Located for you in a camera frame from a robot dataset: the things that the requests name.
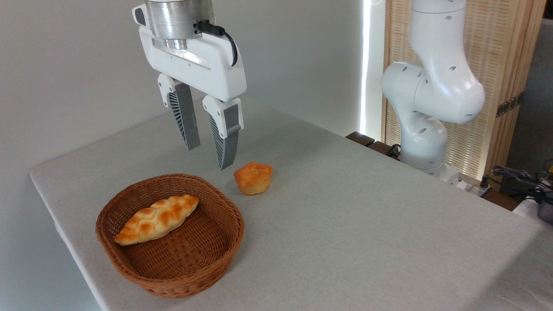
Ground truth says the black cable bundle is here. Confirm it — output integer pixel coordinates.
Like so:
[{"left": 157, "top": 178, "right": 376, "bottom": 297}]
[{"left": 491, "top": 165, "right": 553, "bottom": 200}]

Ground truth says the dark brown wooden furniture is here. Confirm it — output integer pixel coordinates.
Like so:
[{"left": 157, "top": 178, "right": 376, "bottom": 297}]
[{"left": 345, "top": 131, "right": 400, "bottom": 159}]

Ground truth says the black metal screen hinge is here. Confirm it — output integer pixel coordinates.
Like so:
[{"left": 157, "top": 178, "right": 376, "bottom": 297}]
[{"left": 496, "top": 92, "right": 524, "bottom": 118}]

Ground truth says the small round muffin bread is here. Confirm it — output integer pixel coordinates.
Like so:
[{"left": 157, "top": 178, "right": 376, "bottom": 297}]
[{"left": 234, "top": 162, "right": 274, "bottom": 196}]

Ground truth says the brown woven wicker basket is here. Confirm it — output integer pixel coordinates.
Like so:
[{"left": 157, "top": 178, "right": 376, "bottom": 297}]
[{"left": 95, "top": 173, "right": 245, "bottom": 299}]

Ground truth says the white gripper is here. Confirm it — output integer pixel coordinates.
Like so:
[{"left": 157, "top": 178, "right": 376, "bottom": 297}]
[{"left": 139, "top": 26, "right": 248, "bottom": 171}]

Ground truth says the grey tablecloth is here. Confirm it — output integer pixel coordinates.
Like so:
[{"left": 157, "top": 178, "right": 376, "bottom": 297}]
[{"left": 29, "top": 96, "right": 553, "bottom": 311}]

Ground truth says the long braided bread loaf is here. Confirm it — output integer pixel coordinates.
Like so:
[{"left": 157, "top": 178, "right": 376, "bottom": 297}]
[{"left": 114, "top": 194, "right": 200, "bottom": 246}]

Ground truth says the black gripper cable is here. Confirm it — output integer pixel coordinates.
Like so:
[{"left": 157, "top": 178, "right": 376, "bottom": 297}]
[{"left": 193, "top": 20, "right": 239, "bottom": 67}]

